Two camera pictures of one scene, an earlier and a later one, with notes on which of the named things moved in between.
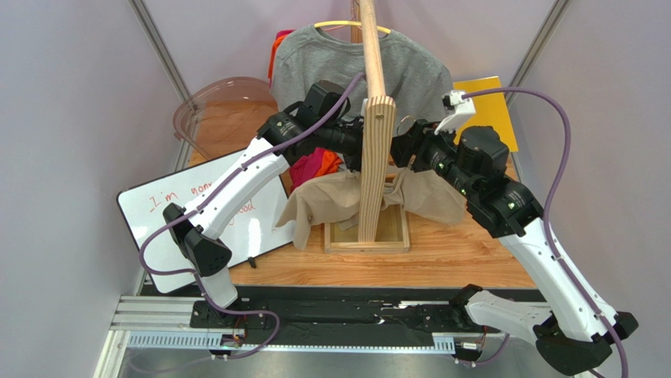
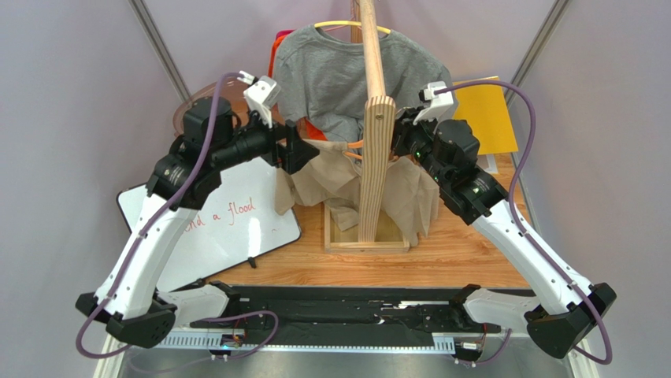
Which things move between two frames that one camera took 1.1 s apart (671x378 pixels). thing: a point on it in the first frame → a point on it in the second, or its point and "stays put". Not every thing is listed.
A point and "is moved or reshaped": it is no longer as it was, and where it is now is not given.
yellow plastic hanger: (349, 23) stays put
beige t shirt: (336, 196) is moved or reshaped
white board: (249, 234) stays put
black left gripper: (354, 163) → (296, 151)
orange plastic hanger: (391, 159) is moved or reshaped
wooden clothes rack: (383, 223) stays put
